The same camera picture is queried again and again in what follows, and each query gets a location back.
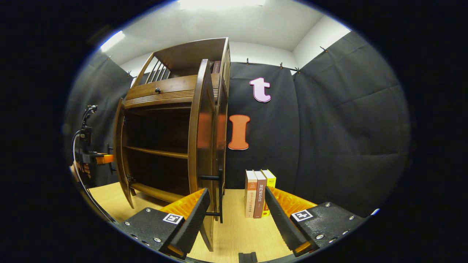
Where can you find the black backdrop cloth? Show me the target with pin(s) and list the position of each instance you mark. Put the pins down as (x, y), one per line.
(347, 128)

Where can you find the brown book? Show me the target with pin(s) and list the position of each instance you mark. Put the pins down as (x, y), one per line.
(260, 193)

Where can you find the yellow book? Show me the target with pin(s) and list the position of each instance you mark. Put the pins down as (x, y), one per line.
(271, 180)

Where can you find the ceiling light strip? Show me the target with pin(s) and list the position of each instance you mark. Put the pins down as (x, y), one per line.
(112, 41)

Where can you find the wooden cabinet drawer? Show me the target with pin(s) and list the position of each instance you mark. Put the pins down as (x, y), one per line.
(172, 89)

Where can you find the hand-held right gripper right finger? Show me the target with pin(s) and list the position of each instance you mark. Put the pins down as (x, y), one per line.
(281, 223)

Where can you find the maroon shelf book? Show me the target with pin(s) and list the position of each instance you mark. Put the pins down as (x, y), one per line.
(216, 67)

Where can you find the wooden cabinet inner shelf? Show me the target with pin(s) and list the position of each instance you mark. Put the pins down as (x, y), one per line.
(157, 152)

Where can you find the wooden shoe cabinet door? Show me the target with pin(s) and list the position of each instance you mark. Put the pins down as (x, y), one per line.
(119, 146)
(203, 138)

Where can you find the ceiling light panel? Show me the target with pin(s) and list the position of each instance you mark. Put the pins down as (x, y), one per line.
(219, 3)

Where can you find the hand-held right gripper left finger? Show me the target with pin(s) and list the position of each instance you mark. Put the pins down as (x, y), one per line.
(193, 219)

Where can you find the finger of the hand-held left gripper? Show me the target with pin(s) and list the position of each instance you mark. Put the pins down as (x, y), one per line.
(105, 159)

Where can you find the beige book with orange label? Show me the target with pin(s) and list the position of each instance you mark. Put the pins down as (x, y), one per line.
(251, 193)

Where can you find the wooden double-door shoe cabinet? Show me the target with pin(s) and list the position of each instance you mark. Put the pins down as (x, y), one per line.
(146, 175)

